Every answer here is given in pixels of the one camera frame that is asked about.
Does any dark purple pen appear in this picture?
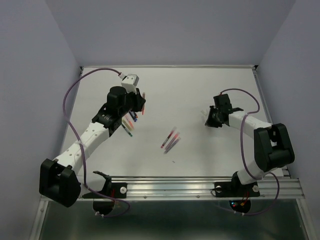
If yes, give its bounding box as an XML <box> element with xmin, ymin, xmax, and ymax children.
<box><xmin>129</xmin><ymin>111</ymin><xmax>137</xmax><ymax>122</ymax></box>

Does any orange brown pen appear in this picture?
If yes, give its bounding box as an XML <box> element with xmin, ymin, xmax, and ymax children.
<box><xmin>141</xmin><ymin>92</ymin><xmax>146</xmax><ymax>115</ymax></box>

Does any yellow pen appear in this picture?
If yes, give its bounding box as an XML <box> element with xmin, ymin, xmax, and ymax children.
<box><xmin>122</xmin><ymin>119</ymin><xmax>131</xmax><ymax>131</ymax></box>

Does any green pen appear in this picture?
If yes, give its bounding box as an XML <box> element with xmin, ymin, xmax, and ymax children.
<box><xmin>121</xmin><ymin>124</ymin><xmax>133</xmax><ymax>137</ymax></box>

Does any red pen clear cap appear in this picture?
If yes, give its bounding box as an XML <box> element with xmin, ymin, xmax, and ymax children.
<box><xmin>161</xmin><ymin>126</ymin><xmax>177</xmax><ymax>149</ymax></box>

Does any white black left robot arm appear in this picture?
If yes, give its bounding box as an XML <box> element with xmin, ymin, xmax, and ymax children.
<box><xmin>39</xmin><ymin>86</ymin><xmax>146</xmax><ymax>208</ymax></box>

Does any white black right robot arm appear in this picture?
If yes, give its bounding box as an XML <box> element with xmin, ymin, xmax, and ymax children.
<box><xmin>205</xmin><ymin>94</ymin><xmax>295</xmax><ymax>195</ymax></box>

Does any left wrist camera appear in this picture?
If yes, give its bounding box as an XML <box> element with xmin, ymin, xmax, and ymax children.
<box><xmin>119</xmin><ymin>73</ymin><xmax>140</xmax><ymax>94</ymax></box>

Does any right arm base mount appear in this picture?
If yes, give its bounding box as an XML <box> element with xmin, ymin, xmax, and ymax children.
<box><xmin>210</xmin><ymin>172</ymin><xmax>260</xmax><ymax>214</ymax></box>

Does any aluminium rail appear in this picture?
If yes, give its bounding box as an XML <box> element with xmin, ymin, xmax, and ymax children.
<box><xmin>88</xmin><ymin>174</ymin><xmax>305</xmax><ymax>202</ymax></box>

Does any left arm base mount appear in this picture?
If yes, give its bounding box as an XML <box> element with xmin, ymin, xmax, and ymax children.
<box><xmin>80</xmin><ymin>170</ymin><xmax>131</xmax><ymax>218</ymax></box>

